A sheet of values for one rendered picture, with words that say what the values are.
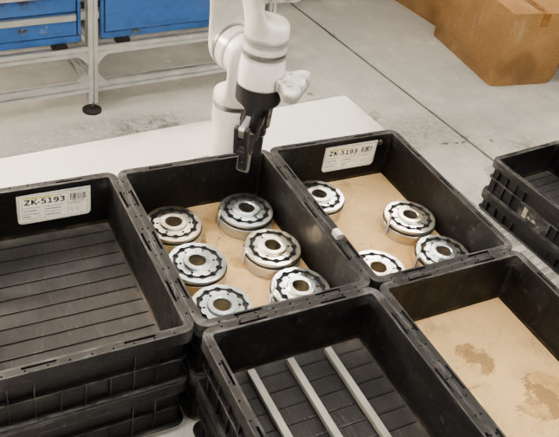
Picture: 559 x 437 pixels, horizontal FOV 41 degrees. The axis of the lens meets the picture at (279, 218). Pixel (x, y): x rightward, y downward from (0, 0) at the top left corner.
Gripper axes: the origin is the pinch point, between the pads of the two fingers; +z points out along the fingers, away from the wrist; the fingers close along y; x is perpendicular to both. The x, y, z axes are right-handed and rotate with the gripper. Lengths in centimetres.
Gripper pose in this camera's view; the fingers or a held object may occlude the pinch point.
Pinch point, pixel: (250, 154)
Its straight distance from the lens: 130.9
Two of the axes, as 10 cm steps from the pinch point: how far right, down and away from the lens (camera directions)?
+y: -3.2, 5.5, -7.7
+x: 9.4, 3.0, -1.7
